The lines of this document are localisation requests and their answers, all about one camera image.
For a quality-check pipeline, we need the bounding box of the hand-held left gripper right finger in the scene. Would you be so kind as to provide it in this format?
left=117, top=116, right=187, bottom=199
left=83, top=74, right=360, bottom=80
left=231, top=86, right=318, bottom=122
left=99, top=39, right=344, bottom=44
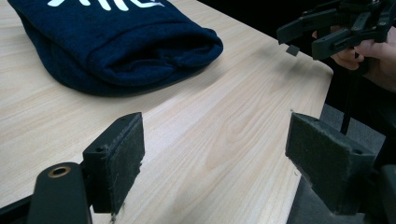
left=285, top=112, right=376, bottom=217

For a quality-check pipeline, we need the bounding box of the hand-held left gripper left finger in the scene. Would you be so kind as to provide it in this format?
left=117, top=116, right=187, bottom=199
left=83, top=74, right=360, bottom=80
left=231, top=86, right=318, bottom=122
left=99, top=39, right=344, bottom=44
left=82, top=111, right=146, bottom=216

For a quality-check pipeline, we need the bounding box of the navy blue folded sweater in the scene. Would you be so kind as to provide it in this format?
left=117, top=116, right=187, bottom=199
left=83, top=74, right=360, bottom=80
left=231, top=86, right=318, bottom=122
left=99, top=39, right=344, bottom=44
left=7, top=0, right=224, bottom=97

